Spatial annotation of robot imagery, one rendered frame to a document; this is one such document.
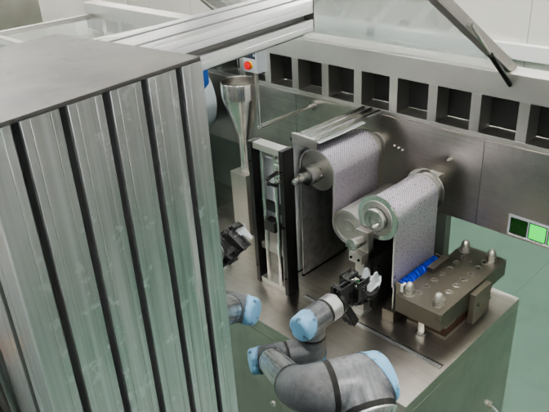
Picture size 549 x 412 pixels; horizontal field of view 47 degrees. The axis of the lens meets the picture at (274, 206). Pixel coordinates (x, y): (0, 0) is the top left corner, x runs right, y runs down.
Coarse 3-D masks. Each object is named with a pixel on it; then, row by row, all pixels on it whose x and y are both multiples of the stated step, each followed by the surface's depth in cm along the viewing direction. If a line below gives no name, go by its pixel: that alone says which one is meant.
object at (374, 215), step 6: (366, 210) 192; (372, 210) 190; (378, 210) 190; (366, 216) 193; (372, 216) 191; (378, 216) 189; (384, 216) 189; (366, 222) 194; (372, 222) 192; (378, 222) 190; (384, 222) 189; (378, 228) 191
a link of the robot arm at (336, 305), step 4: (324, 296) 176; (328, 296) 175; (332, 296) 175; (336, 296) 175; (324, 300) 180; (328, 300) 174; (332, 300) 174; (336, 300) 174; (340, 300) 175; (332, 304) 173; (336, 304) 174; (340, 304) 174; (336, 308) 173; (340, 308) 174; (336, 312) 173; (340, 312) 174; (336, 316) 173; (340, 316) 176
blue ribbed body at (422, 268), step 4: (432, 256) 211; (428, 260) 208; (432, 260) 209; (424, 264) 206; (428, 264) 206; (416, 268) 205; (420, 268) 204; (424, 268) 205; (412, 272) 202; (416, 272) 203; (420, 272) 204; (424, 272) 204; (404, 276) 201; (408, 276) 200; (412, 276) 201; (416, 276) 201; (400, 280) 199; (404, 280) 199; (408, 280) 200; (412, 280) 200
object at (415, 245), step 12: (432, 216) 204; (408, 228) 195; (420, 228) 201; (432, 228) 207; (396, 240) 192; (408, 240) 198; (420, 240) 203; (432, 240) 210; (396, 252) 194; (408, 252) 200; (420, 252) 206; (432, 252) 212; (396, 264) 197; (408, 264) 202; (420, 264) 208; (396, 276) 199
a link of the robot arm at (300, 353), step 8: (288, 344) 173; (296, 344) 173; (304, 344) 172; (312, 344) 171; (320, 344) 172; (296, 352) 172; (304, 352) 172; (312, 352) 173; (320, 352) 173; (296, 360) 172; (304, 360) 173; (312, 360) 174
